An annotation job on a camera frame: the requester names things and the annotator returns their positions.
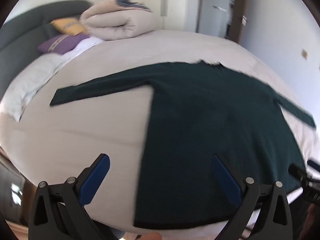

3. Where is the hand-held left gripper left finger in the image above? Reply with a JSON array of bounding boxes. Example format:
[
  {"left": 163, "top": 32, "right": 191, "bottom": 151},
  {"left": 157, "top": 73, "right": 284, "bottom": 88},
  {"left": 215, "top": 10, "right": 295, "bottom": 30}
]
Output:
[{"left": 29, "top": 153, "right": 118, "bottom": 240}]

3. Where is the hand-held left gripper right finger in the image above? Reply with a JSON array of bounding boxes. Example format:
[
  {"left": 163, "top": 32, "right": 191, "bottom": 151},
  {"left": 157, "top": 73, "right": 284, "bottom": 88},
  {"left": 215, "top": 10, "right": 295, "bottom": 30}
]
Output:
[{"left": 212, "top": 154, "right": 293, "bottom": 240}]

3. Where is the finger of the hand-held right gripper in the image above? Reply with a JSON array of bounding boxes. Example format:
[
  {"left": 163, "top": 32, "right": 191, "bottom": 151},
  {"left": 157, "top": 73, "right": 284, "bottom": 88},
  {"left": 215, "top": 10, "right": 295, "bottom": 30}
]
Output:
[
  {"left": 307, "top": 159, "right": 320, "bottom": 173},
  {"left": 289, "top": 164, "right": 309, "bottom": 181}
]

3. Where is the dark green sweater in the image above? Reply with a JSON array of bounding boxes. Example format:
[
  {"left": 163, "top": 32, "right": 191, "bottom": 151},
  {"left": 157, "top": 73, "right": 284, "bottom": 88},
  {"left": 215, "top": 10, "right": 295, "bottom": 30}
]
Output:
[{"left": 49, "top": 59, "right": 317, "bottom": 230}]

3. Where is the bed with white sheet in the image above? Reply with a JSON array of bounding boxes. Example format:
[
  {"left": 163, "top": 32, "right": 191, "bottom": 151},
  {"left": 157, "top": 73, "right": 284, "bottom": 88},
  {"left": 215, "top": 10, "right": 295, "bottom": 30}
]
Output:
[{"left": 0, "top": 29, "right": 320, "bottom": 238}]

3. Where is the dark wooden nightstand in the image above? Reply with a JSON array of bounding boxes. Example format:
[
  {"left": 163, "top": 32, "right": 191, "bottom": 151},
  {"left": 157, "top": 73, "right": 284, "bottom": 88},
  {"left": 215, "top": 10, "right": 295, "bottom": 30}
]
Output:
[{"left": 0, "top": 150, "right": 35, "bottom": 228}]

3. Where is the light grey patterned pillow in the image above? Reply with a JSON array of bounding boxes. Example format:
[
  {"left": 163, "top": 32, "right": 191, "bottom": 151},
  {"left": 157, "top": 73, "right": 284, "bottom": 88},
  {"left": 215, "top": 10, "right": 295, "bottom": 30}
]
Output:
[{"left": 0, "top": 54, "right": 65, "bottom": 122}]

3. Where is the white pillow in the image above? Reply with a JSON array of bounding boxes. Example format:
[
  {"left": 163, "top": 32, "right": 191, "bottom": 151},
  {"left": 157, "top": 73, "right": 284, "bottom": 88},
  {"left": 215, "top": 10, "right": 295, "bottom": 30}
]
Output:
[{"left": 62, "top": 36, "right": 105, "bottom": 60}]

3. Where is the purple pillow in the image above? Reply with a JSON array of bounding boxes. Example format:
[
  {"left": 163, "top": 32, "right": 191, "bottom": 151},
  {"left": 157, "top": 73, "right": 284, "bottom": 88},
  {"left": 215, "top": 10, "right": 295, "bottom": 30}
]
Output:
[{"left": 37, "top": 34, "right": 89, "bottom": 55}]

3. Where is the yellow pillow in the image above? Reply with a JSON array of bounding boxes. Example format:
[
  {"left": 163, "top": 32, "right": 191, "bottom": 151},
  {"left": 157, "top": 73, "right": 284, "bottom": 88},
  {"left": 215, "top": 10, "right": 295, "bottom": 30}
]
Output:
[{"left": 50, "top": 17, "right": 89, "bottom": 36}]

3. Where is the folded beige duvet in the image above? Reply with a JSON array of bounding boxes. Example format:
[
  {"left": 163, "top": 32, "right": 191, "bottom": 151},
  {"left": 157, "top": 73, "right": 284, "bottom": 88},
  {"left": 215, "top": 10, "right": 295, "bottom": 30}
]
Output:
[{"left": 79, "top": 0, "right": 158, "bottom": 41}]

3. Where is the grey door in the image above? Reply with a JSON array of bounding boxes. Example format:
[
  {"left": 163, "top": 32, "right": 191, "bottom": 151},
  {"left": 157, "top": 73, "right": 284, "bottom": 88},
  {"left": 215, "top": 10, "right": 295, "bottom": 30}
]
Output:
[{"left": 196, "top": 0, "right": 238, "bottom": 40}]

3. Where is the dark grey padded headboard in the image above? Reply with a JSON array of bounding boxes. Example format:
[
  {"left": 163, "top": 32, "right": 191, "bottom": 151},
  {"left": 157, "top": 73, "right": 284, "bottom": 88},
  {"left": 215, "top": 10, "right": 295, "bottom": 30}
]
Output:
[{"left": 0, "top": 0, "right": 93, "bottom": 53}]

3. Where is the white wardrobe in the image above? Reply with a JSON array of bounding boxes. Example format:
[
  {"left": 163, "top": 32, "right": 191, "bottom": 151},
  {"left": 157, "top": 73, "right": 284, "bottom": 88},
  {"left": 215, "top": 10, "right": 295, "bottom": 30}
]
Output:
[{"left": 120, "top": 0, "right": 190, "bottom": 32}]

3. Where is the brown wooden door frame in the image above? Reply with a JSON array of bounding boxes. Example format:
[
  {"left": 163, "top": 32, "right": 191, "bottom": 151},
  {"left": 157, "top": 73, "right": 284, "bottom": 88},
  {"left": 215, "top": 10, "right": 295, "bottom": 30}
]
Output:
[{"left": 229, "top": 0, "right": 250, "bottom": 43}]

